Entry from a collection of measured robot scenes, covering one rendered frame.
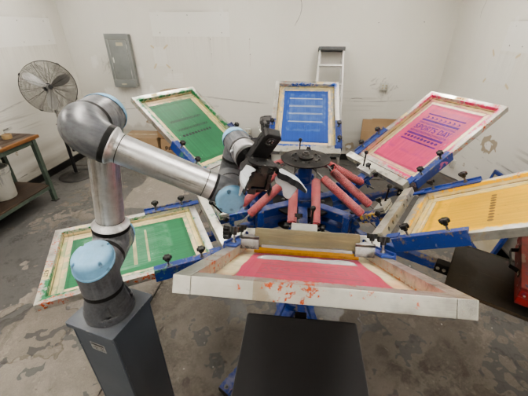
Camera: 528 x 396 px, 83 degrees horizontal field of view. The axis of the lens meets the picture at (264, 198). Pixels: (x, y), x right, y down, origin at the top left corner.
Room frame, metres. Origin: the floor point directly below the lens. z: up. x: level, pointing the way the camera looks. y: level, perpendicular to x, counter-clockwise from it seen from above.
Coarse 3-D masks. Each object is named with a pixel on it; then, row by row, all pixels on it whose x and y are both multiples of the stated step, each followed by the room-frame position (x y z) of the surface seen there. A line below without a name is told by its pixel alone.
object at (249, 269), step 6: (252, 258) 0.83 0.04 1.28; (258, 258) 0.83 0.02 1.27; (246, 264) 0.73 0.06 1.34; (252, 264) 0.74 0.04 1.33; (258, 264) 0.74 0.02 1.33; (306, 264) 0.78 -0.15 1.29; (240, 270) 0.64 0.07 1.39; (246, 270) 0.65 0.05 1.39; (252, 270) 0.65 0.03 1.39; (246, 276) 0.59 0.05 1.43; (252, 276) 0.59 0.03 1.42
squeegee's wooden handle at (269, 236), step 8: (256, 232) 0.97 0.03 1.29; (264, 232) 0.97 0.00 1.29; (272, 232) 0.96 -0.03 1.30; (280, 232) 0.96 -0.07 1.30; (288, 232) 0.96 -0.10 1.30; (296, 232) 0.96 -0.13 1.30; (304, 232) 0.95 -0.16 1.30; (312, 232) 0.95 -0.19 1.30; (320, 232) 0.95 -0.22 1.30; (328, 232) 0.96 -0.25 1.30; (264, 240) 0.95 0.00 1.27; (272, 240) 0.94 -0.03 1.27; (280, 240) 0.94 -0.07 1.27; (288, 240) 0.94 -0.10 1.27; (296, 240) 0.94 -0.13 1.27; (304, 240) 0.93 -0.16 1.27; (312, 240) 0.93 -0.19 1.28; (320, 240) 0.93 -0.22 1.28; (328, 240) 0.93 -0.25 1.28; (336, 240) 0.93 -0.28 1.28; (344, 240) 0.92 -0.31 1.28; (352, 240) 0.92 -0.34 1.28; (320, 248) 0.91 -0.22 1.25; (328, 248) 0.91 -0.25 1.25; (336, 248) 0.91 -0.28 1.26; (344, 248) 0.91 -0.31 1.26; (352, 248) 0.90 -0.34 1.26
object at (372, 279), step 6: (318, 258) 0.90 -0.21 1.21; (324, 258) 0.91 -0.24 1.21; (330, 258) 0.92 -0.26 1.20; (336, 258) 0.92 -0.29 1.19; (312, 264) 0.79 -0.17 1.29; (318, 264) 0.79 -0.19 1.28; (324, 264) 0.80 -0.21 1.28; (330, 264) 0.81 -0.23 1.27; (360, 264) 0.84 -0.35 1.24; (360, 270) 0.73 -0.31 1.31; (366, 270) 0.73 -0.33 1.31; (366, 276) 0.66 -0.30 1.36; (372, 276) 0.66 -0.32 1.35; (378, 276) 0.67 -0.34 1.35; (372, 282) 0.59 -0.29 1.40; (378, 282) 0.59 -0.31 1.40; (384, 282) 0.60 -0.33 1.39
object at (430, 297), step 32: (224, 256) 0.70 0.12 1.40; (192, 288) 0.44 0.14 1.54; (224, 288) 0.43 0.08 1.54; (256, 288) 0.43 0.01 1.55; (288, 288) 0.42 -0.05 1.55; (320, 288) 0.42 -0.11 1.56; (352, 288) 0.42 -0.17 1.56; (384, 288) 0.43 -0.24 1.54; (416, 288) 0.53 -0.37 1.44; (448, 288) 0.45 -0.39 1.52
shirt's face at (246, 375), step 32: (256, 320) 0.83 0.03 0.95; (288, 320) 0.83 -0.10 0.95; (320, 320) 0.83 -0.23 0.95; (256, 352) 0.69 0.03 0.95; (288, 352) 0.69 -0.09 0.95; (320, 352) 0.69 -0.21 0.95; (352, 352) 0.69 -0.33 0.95; (256, 384) 0.57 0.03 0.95; (288, 384) 0.57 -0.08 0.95; (320, 384) 0.57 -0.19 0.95; (352, 384) 0.57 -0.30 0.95
